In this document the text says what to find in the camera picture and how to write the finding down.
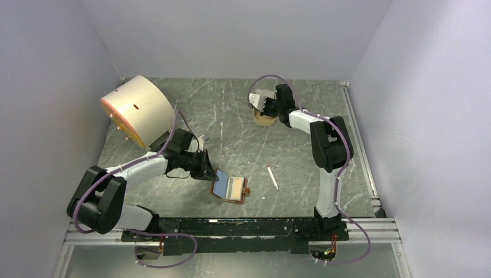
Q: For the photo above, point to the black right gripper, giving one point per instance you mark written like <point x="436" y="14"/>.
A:
<point x="268" y="100"/>

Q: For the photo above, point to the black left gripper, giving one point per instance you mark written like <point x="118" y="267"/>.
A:
<point x="205" y="170"/>

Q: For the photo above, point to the brown leather card holder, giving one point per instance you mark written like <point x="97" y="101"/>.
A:
<point x="229" y="189"/>

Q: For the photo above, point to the gold credit card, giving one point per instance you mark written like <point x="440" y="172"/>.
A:
<point x="236" y="184"/>

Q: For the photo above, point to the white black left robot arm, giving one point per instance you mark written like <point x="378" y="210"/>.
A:
<point x="98" y="202"/>

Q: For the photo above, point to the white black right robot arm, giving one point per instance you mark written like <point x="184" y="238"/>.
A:
<point x="331" y="150"/>

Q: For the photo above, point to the beige card tray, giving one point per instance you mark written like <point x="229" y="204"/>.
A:
<point x="262" y="120"/>

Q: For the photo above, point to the red capped white marker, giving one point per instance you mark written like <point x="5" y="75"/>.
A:
<point x="272" y="177"/>

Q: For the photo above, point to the beige cylindrical drum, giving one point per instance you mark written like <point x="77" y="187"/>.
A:
<point x="140" y="110"/>

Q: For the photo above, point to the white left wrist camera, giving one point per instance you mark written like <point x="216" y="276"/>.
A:
<point x="198" y="143"/>

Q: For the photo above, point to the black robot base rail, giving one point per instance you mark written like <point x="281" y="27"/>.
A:
<point x="229" y="235"/>

